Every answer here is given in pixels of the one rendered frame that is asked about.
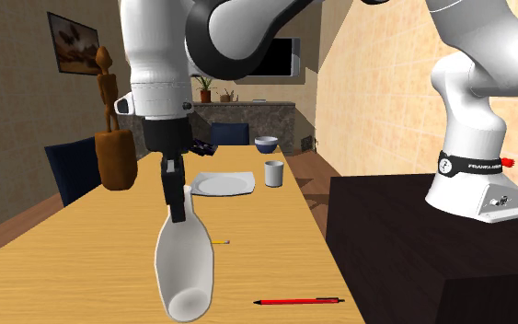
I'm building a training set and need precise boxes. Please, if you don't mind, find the dark robot stand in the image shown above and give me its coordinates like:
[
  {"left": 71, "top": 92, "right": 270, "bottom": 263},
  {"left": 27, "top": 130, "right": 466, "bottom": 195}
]
[{"left": 325, "top": 171, "right": 518, "bottom": 324}]

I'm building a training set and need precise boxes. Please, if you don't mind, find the grey cup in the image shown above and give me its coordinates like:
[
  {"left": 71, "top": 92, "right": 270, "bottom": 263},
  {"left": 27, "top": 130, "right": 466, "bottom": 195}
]
[{"left": 263, "top": 159, "right": 285, "bottom": 189}]

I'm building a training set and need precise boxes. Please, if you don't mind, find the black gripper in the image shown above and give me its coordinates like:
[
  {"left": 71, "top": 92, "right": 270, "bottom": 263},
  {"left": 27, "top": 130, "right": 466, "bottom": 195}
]
[{"left": 141, "top": 116, "right": 194, "bottom": 224}]

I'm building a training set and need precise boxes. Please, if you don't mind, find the dark blue chair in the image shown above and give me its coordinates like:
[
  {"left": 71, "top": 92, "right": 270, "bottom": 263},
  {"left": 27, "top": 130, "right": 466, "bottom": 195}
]
[
  {"left": 43, "top": 135, "right": 104, "bottom": 208},
  {"left": 209, "top": 121, "right": 251, "bottom": 147}
]

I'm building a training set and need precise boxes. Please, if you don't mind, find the wall television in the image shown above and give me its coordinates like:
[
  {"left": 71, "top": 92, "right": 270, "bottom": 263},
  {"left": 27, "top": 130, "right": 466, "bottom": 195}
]
[{"left": 248, "top": 37, "right": 302, "bottom": 79}]

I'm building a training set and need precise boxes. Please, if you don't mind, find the grey stone sideboard with plants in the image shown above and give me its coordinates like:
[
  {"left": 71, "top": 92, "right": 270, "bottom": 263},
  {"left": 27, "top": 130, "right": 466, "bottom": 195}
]
[{"left": 118, "top": 75, "right": 297, "bottom": 156}]

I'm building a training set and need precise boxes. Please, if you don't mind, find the white square plate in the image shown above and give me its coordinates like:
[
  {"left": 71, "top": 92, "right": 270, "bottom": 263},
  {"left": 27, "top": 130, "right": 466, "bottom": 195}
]
[{"left": 189, "top": 171, "right": 257, "bottom": 198}]

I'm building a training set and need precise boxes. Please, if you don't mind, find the red pen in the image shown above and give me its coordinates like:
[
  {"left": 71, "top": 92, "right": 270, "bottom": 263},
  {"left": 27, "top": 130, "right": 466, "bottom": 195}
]
[{"left": 252, "top": 296, "right": 346, "bottom": 307}]

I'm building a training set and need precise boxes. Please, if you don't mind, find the blue bowl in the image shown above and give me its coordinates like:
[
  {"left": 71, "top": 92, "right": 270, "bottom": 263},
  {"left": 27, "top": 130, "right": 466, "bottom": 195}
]
[{"left": 253, "top": 135, "right": 280, "bottom": 156}]

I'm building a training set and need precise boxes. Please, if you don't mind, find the brown wooden figure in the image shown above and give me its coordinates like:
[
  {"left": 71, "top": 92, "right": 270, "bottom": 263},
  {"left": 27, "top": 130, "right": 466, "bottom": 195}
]
[{"left": 94, "top": 45, "right": 139, "bottom": 191}]

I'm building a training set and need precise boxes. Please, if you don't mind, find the dark purple flat object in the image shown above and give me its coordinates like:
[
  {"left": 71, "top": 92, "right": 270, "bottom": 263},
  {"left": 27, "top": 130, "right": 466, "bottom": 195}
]
[{"left": 190, "top": 137, "right": 219, "bottom": 157}]

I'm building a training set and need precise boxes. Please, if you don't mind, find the framed wall picture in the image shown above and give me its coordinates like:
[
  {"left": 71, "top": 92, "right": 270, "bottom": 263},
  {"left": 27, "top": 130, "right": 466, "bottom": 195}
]
[{"left": 46, "top": 10, "right": 103, "bottom": 77}]

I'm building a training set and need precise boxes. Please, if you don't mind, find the wooden dining table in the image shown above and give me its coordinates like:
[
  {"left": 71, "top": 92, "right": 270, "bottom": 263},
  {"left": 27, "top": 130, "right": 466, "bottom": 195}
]
[{"left": 0, "top": 144, "right": 368, "bottom": 324}]

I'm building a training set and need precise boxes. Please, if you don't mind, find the white vase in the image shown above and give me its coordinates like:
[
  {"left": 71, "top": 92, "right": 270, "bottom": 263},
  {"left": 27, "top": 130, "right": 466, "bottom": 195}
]
[{"left": 153, "top": 183, "right": 216, "bottom": 324}]

